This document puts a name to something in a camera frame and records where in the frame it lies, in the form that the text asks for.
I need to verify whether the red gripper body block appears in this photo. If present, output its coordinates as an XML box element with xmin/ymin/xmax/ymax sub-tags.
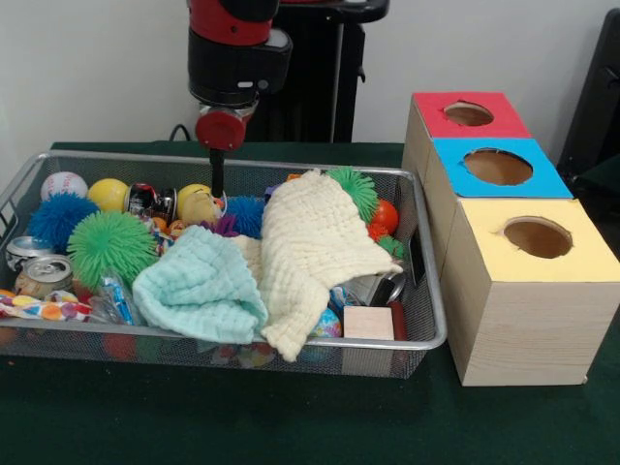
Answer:
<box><xmin>195</xmin><ymin>106</ymin><xmax>249</xmax><ymax>153</ymax></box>

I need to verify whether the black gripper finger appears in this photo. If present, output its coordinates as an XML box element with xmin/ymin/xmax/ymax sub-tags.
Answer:
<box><xmin>209</xmin><ymin>150</ymin><xmax>228</xmax><ymax>201</ymax></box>

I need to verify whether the pale yellow duck toy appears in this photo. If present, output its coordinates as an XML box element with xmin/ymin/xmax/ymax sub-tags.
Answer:
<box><xmin>184</xmin><ymin>191</ymin><xmax>228</xmax><ymax>227</ymax></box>

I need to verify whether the mint green waffle cloth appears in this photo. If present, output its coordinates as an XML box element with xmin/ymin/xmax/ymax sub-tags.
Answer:
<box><xmin>132</xmin><ymin>226</ymin><xmax>269</xmax><ymax>345</ymax></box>

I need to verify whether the cream yellow waffle cloth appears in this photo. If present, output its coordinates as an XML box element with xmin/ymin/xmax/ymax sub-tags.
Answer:
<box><xmin>231</xmin><ymin>170</ymin><xmax>404</xmax><ymax>362</ymax></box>

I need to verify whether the clear mesh bin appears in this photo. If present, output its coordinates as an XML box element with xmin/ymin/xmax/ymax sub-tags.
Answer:
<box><xmin>0</xmin><ymin>150</ymin><xmax>449</xmax><ymax>379</ymax></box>

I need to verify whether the wooden box with three holes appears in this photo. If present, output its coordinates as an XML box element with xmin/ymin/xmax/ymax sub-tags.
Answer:
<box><xmin>402</xmin><ymin>93</ymin><xmax>620</xmax><ymax>388</ymax></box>

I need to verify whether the yellow tennis ball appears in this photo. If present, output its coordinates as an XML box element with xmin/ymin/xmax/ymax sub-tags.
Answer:
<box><xmin>176</xmin><ymin>184</ymin><xmax>210</xmax><ymax>220</ymax></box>

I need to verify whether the dark blue spiky ball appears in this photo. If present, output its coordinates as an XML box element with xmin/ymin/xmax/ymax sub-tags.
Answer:
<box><xmin>226</xmin><ymin>196</ymin><xmax>267</xmax><ymax>239</ymax></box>

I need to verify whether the black red drink can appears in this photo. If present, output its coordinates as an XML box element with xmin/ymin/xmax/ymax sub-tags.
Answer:
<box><xmin>126</xmin><ymin>182</ymin><xmax>179</xmax><ymax>222</ymax></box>

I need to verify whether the smooth yellow ball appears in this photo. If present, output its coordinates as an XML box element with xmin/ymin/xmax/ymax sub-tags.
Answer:
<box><xmin>87</xmin><ymin>178</ymin><xmax>131</xmax><ymax>212</ymax></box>

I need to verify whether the large green fuzzy ball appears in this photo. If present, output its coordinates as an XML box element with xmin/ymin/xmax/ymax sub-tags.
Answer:
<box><xmin>67</xmin><ymin>211</ymin><xmax>158</xmax><ymax>293</ymax></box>

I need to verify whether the green spiky ball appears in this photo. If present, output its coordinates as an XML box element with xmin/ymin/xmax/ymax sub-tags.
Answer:
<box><xmin>327</xmin><ymin>167</ymin><xmax>379</xmax><ymax>222</ymax></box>

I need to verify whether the white baseball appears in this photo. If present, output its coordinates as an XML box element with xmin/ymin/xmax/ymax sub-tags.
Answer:
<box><xmin>40</xmin><ymin>171</ymin><xmax>89</xmax><ymax>202</ymax></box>

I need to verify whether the blue fuzzy ball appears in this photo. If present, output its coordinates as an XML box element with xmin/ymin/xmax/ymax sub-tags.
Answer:
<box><xmin>26</xmin><ymin>192</ymin><xmax>98</xmax><ymax>251</ymax></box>

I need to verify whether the red ball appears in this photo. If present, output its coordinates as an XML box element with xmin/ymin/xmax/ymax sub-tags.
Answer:
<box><xmin>369</xmin><ymin>200</ymin><xmax>400</xmax><ymax>239</ymax></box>

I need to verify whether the silver black metal can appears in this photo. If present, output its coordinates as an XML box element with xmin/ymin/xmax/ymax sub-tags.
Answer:
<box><xmin>347</xmin><ymin>266</ymin><xmax>413</xmax><ymax>306</ymax></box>

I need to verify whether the tan drink can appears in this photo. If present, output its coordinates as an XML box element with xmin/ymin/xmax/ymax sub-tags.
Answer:
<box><xmin>15</xmin><ymin>255</ymin><xmax>76</xmax><ymax>299</ymax></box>

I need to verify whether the silver drink can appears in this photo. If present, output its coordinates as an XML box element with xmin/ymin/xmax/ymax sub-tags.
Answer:
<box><xmin>5</xmin><ymin>235</ymin><xmax>54</xmax><ymax>272</ymax></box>

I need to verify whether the pale wooden cube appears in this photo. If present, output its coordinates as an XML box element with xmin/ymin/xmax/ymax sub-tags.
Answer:
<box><xmin>344</xmin><ymin>305</ymin><xmax>395</xmax><ymax>341</ymax></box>

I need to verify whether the colourful polka dot fabric toy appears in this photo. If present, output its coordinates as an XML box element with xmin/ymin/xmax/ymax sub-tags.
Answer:
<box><xmin>0</xmin><ymin>291</ymin><xmax>93</xmax><ymax>324</ymax></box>

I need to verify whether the dark green table cloth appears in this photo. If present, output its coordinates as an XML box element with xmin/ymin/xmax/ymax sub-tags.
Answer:
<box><xmin>0</xmin><ymin>140</ymin><xmax>620</xmax><ymax>465</ymax></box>

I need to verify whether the black equipment stand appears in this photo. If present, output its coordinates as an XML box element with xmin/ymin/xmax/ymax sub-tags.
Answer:
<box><xmin>560</xmin><ymin>8</ymin><xmax>620</xmax><ymax>190</ymax></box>

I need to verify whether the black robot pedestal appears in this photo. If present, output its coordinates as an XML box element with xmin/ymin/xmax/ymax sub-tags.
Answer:
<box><xmin>257</xmin><ymin>0</ymin><xmax>390</xmax><ymax>144</ymax></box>

